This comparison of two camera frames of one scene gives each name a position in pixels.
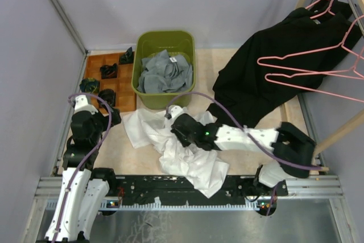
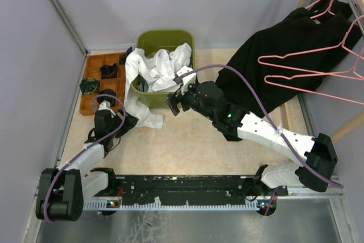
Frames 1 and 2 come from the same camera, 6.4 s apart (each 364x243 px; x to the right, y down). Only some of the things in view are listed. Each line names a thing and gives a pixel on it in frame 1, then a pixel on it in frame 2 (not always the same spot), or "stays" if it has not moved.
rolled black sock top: (127, 57) stays
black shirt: (278, 64) stays
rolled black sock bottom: (108, 95) stays
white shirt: (151, 127) to (159, 68)
